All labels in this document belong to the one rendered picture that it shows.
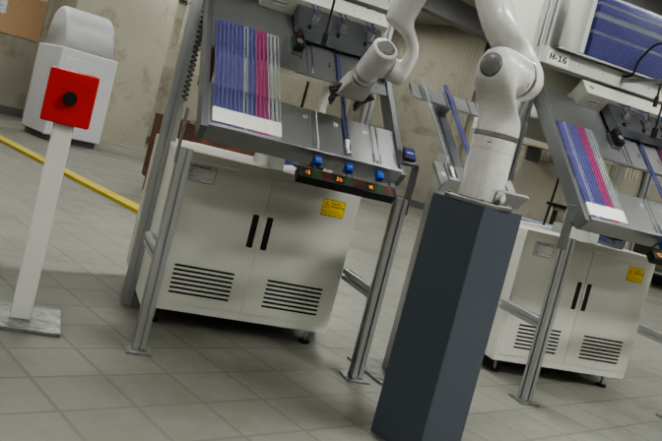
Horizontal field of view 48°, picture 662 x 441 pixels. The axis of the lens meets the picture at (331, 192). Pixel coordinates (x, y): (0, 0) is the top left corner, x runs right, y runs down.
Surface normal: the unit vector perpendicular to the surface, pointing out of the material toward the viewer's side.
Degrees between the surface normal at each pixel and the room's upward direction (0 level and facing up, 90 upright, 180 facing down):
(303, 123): 44
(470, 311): 90
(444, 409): 90
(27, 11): 90
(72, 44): 71
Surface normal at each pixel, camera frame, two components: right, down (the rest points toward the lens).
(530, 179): -0.73, -0.14
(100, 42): 0.69, -0.11
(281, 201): 0.33, 0.15
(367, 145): 0.40, -0.59
